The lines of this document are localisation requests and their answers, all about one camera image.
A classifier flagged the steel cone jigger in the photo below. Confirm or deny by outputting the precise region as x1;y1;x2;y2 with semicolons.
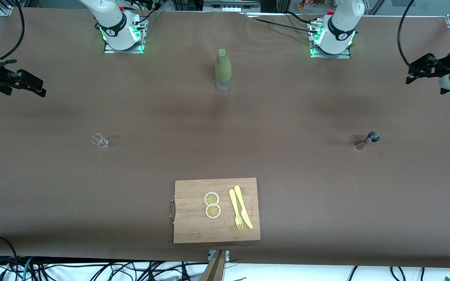
355;131;380;151

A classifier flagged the grey power strip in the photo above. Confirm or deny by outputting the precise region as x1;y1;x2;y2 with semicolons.
204;0;261;13

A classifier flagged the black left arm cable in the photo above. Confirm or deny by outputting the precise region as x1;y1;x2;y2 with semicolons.
397;0;429;67

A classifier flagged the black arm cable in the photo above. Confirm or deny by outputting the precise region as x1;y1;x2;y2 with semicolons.
0;0;25;60
397;0;429;67

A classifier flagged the yellow plastic fork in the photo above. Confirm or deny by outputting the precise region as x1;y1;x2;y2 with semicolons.
229;189;244;231

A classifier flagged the wooden cutting board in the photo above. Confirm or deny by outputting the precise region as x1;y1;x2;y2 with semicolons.
170;178;261;244

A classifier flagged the green sleeved glass bottle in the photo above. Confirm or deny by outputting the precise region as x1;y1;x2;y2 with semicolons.
214;48;232;92

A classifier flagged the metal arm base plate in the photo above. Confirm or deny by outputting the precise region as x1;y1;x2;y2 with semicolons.
103;15;146;54
309;20;352;59

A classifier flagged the colourful snack pile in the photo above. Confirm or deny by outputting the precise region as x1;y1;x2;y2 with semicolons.
297;0;334;11

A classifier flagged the wooden beam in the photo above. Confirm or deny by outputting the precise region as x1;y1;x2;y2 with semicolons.
200;250;227;281

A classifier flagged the teal cable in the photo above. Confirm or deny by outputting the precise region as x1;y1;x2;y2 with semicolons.
21;257;34;281

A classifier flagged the yellow plastic knife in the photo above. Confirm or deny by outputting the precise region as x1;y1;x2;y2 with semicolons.
234;185;254;229

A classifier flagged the clear glass measuring beaker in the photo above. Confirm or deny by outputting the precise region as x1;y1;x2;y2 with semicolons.
91;133;109;148

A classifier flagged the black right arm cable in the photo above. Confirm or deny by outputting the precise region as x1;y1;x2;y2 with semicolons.
0;0;25;60

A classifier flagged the brown table cover sheet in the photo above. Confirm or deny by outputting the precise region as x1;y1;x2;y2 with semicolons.
0;7;450;270

